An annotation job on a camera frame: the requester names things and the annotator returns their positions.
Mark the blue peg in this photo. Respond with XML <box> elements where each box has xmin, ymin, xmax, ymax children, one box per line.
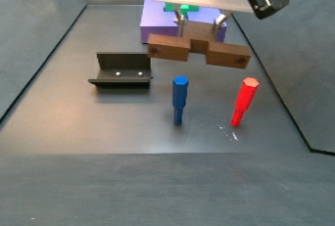
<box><xmin>173</xmin><ymin>75</ymin><xmax>189</xmax><ymax>125</ymax></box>

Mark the purple base block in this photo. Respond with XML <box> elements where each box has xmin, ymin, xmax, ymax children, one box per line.
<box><xmin>140</xmin><ymin>0</ymin><xmax>220</xmax><ymax>44</ymax></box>

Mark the green U-shaped block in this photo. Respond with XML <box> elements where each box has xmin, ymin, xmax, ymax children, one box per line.
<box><xmin>164</xmin><ymin>2</ymin><xmax>198</xmax><ymax>18</ymax></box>

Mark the red peg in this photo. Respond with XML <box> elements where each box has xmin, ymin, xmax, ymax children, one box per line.
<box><xmin>231</xmin><ymin>77</ymin><xmax>259</xmax><ymax>126</ymax></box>

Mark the black angle fixture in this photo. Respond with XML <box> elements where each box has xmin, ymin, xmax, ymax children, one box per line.
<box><xmin>87</xmin><ymin>52</ymin><xmax>152</xmax><ymax>88</ymax></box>

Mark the brown T-shaped block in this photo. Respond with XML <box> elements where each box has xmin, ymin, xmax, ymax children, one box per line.
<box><xmin>148</xmin><ymin>21</ymin><xmax>252</xmax><ymax>68</ymax></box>

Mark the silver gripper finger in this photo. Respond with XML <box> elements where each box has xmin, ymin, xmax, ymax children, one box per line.
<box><xmin>212</xmin><ymin>12</ymin><xmax>232</xmax><ymax>34</ymax></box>
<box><xmin>174</xmin><ymin>5</ymin><xmax>185</xmax><ymax>37</ymax></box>

